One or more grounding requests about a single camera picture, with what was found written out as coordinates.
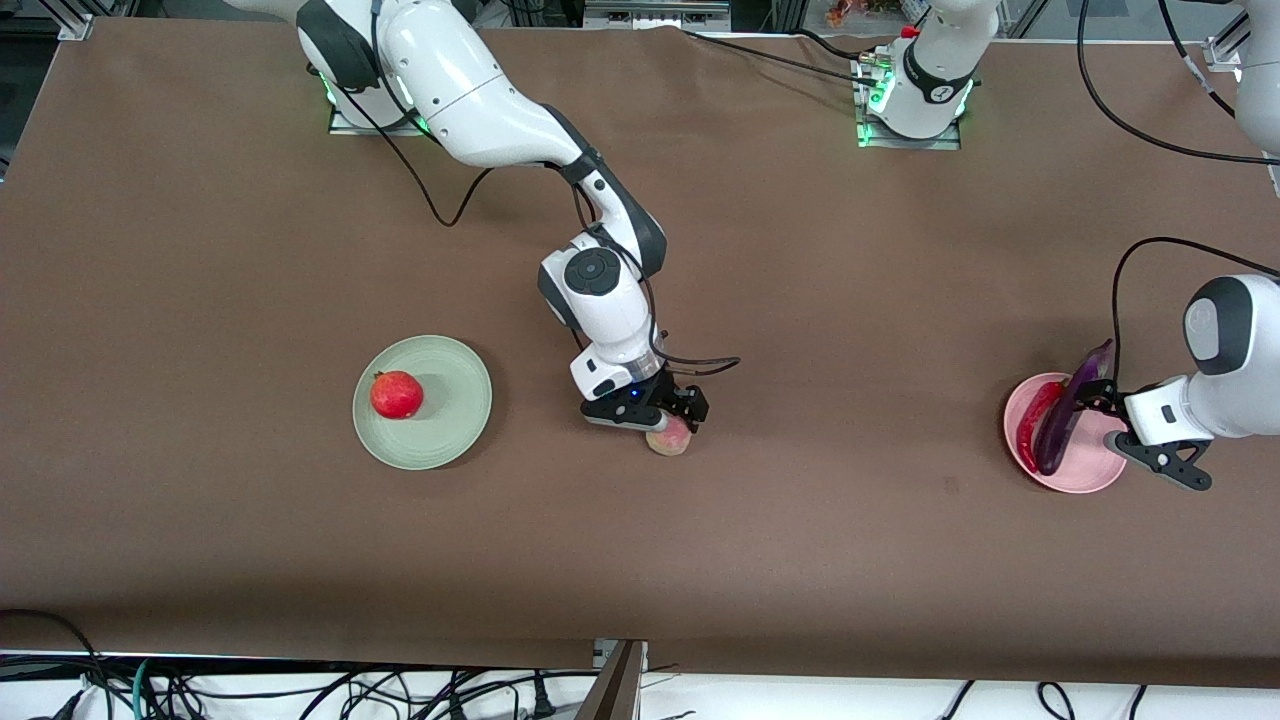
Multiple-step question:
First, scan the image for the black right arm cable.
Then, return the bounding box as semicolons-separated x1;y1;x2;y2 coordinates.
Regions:
330;60;742;379

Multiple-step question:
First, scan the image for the red round fruit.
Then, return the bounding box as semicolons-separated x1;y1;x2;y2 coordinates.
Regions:
369;369;425;421

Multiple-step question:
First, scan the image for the silver metal bracket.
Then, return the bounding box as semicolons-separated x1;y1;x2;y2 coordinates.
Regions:
592;637;651;673

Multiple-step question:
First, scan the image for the pale green round plate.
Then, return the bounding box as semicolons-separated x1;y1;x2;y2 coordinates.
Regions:
352;334;494;471

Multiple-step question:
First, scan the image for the pink yellow peach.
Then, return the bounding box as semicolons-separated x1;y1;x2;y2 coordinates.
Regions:
646;414;693;458

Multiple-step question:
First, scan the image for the pink round plate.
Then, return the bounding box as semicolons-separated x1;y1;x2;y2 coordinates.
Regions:
1003;372;1129;496

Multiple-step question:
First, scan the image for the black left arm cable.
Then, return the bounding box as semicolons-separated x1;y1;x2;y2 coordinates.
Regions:
1076;0;1280;376

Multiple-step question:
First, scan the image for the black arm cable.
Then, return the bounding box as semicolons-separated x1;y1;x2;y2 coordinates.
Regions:
1076;0;1280;376
330;60;742;379

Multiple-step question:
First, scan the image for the black looped floor cable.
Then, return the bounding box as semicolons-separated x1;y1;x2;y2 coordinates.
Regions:
0;608;106;720

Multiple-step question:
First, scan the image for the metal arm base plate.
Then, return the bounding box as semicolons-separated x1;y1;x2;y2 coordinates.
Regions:
326;100;433;138
852;58;963;152

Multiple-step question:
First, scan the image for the thin black cable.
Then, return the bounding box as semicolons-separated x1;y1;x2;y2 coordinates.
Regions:
683;28;883;89
793;28;867;59

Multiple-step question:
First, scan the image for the brown wooden board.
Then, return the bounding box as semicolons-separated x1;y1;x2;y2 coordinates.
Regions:
575;642;643;720

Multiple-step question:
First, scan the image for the purple eggplant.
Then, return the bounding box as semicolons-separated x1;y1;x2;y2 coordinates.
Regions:
1034;339;1115;477

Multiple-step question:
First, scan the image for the red chili pepper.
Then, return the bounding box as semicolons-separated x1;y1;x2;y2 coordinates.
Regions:
1016;379;1067;474

